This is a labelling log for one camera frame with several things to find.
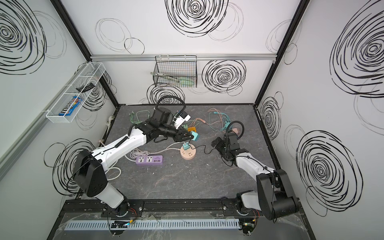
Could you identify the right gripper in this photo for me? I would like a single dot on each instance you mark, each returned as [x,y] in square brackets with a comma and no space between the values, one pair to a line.
[217,143]

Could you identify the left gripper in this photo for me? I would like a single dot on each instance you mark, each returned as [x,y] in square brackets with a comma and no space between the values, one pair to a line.
[181,134]

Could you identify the teal charger plug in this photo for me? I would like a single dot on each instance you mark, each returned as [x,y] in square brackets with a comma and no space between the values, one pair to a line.
[186,146]

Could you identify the purple power strip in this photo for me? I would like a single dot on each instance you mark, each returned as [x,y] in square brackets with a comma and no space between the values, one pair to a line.
[149,160]

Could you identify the pink round power strip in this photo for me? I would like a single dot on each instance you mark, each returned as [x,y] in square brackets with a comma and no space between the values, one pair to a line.
[189,153]

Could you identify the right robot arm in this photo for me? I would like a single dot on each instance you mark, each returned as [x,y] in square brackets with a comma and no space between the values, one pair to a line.
[274,196]

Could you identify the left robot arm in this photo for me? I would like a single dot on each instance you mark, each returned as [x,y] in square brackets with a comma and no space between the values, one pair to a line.
[90,167]

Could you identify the pink charger plug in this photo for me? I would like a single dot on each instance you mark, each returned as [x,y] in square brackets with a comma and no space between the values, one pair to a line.
[236,131]

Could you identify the green item in basket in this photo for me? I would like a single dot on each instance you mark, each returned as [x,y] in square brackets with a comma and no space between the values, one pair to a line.
[187,81]

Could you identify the black remote control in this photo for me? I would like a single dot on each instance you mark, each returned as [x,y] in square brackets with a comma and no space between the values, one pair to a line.
[85,88]

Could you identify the blue candy pack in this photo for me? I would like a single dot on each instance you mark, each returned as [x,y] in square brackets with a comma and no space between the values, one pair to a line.
[71,106]

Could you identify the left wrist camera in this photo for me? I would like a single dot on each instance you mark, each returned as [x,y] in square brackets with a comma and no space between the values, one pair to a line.
[183,117]

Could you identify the black wire basket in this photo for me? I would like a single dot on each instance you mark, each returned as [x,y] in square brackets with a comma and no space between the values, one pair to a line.
[169,67]

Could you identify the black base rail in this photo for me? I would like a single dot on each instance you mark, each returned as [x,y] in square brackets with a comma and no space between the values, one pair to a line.
[223,207]

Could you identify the grey cable duct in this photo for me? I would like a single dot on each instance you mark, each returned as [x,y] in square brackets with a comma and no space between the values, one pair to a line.
[193,224]

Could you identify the white wire shelf basket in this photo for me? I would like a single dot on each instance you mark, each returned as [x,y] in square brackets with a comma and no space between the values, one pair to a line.
[88,73]

